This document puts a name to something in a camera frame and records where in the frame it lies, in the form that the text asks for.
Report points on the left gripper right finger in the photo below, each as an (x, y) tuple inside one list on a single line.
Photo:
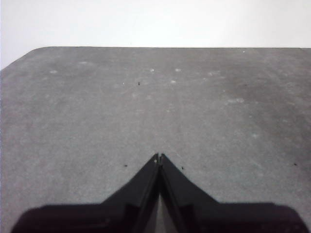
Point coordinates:
[(218, 218)]

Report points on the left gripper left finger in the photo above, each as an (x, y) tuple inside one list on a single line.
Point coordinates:
[(109, 218)]

